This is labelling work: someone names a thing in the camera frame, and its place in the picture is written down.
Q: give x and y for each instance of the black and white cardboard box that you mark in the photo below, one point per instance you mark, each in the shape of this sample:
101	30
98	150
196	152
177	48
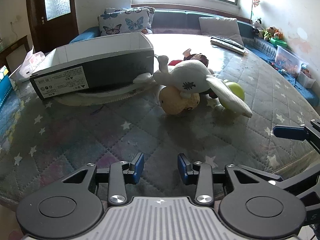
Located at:
100	72

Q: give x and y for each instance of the black remote control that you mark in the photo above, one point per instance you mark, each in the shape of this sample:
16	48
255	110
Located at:
225	41

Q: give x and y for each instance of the orange plush toy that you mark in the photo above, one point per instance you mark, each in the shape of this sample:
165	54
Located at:
278	34

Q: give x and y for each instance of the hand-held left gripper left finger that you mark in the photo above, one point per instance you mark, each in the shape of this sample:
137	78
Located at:
139	167

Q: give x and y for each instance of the white plastic bag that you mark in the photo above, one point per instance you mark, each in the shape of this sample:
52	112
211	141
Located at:
32	60

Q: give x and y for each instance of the black and white plush toy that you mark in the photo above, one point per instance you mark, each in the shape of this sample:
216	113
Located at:
257	25

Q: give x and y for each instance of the small clear plastic container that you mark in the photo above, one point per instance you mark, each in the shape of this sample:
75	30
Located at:
307	78

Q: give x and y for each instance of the grey pillow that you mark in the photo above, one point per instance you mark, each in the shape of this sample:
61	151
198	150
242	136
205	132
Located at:
220	27

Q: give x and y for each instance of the blue tissue box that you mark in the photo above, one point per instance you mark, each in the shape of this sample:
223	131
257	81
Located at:
5	90

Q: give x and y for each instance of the clear plastic storage box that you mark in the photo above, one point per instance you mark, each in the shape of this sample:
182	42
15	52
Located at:
290	60

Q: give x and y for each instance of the white round turntable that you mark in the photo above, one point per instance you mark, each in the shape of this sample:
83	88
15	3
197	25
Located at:
100	100

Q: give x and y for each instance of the pinwheel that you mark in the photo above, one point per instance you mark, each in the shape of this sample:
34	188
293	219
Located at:
255	2

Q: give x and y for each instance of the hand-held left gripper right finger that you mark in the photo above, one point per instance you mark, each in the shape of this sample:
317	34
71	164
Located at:
182	168

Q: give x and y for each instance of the white remote control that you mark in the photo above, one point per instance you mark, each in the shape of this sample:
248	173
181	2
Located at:
230	48

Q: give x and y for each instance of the yellow green plush toy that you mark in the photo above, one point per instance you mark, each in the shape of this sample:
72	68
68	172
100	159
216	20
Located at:
269	33

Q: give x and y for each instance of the blue green sofa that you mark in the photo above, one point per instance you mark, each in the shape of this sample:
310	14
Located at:
175	17

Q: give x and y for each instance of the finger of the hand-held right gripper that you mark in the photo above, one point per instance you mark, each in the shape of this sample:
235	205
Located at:
290	132
300	181

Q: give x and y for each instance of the red round toy figure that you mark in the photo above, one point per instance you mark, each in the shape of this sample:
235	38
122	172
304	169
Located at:
200	58

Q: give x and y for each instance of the brown wooden door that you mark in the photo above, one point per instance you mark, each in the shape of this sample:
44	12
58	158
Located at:
35	17

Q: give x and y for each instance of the star print quilted desktop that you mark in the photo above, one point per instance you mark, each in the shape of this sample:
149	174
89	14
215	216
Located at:
100	135

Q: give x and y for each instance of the green round toy figure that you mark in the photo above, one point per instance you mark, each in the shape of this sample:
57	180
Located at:
237	88

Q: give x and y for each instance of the dark wooden cabinet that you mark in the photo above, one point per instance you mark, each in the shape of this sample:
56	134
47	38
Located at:
15	47

